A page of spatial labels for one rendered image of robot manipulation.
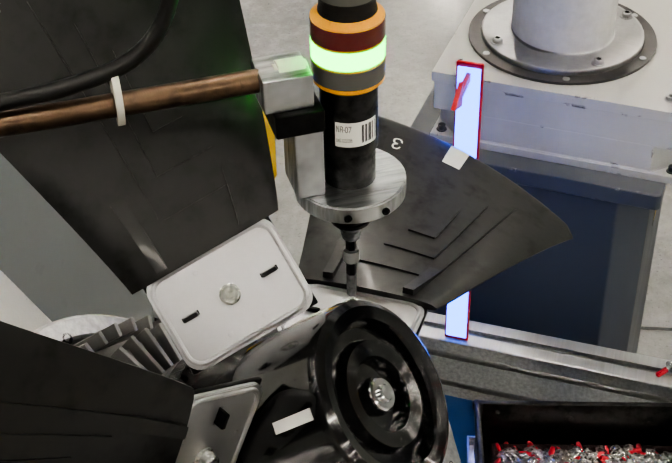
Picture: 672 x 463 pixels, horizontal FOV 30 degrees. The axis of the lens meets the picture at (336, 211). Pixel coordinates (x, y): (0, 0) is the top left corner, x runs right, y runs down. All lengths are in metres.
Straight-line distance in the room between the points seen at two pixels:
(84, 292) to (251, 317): 1.33
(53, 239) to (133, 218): 1.20
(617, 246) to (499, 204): 0.50
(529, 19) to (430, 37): 2.15
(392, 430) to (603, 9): 0.80
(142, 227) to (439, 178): 0.32
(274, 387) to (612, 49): 0.85
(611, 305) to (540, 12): 0.37
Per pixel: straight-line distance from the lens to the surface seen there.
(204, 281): 0.78
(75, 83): 0.70
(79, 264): 2.06
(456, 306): 1.29
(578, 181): 1.44
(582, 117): 1.43
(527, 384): 1.34
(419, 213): 0.96
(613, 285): 1.54
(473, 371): 1.34
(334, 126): 0.74
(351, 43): 0.71
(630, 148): 1.44
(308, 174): 0.75
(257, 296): 0.78
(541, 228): 1.02
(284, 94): 0.72
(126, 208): 0.77
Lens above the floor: 1.76
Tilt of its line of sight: 37 degrees down
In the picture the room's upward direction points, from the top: 1 degrees counter-clockwise
